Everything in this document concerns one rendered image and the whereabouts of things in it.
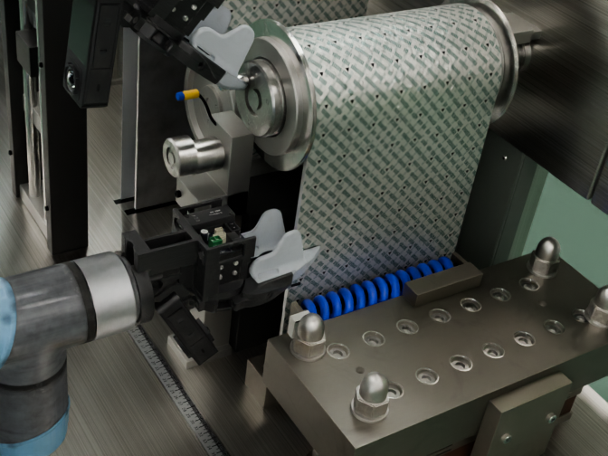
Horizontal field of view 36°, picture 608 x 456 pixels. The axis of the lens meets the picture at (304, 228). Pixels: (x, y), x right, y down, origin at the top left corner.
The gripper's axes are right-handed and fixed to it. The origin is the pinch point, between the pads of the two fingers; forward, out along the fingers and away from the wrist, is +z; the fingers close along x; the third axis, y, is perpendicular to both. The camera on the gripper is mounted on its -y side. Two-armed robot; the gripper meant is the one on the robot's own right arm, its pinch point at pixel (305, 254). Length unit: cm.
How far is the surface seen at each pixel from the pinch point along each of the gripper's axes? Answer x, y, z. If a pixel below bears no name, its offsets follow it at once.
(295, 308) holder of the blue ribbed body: -1.8, -5.5, -1.6
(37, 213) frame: 39.7, -17.1, -15.2
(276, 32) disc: 6.5, 22.4, -2.4
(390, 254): -0.3, -3.4, 11.6
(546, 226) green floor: 97, -110, 170
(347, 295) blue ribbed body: -2.7, -5.0, 4.4
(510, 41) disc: 0.8, 20.5, 22.8
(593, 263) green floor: 76, -110, 170
